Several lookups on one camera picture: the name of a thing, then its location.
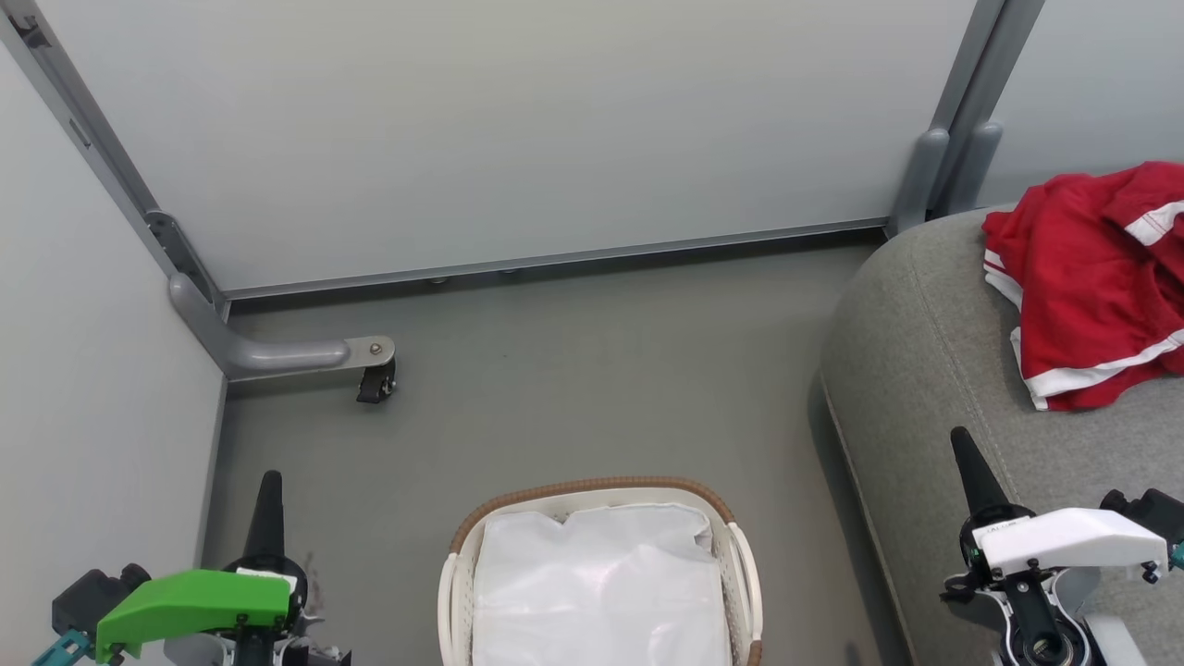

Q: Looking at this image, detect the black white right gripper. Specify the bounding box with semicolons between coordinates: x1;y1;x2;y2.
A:
950;425;1184;585

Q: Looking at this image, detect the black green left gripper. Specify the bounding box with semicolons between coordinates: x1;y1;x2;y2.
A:
51;469;309;663

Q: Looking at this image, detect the red white striped garment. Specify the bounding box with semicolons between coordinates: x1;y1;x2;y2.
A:
981;171;1184;413

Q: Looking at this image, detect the white woven laundry basket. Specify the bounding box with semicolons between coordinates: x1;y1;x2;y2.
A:
437;475;765;666

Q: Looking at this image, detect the white basket liner cloth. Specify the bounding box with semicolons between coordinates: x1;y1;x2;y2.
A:
471;501;734;666

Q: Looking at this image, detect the grey fabric sofa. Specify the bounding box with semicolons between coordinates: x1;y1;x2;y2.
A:
820;204;1184;666

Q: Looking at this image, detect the grey partition leg with caster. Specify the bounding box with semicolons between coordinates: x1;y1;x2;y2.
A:
167;272;397;382

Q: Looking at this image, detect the black caster wheel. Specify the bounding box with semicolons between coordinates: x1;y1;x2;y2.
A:
356;359;399;405

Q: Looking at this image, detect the aluminium partition base rail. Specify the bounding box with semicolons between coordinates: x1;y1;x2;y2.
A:
224;216;891;302

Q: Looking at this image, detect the grey partition upright post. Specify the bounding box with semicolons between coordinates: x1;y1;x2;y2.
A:
928;0;1048;214

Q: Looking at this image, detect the grey partition corner post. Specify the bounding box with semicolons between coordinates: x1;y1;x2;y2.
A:
0;0;230;320

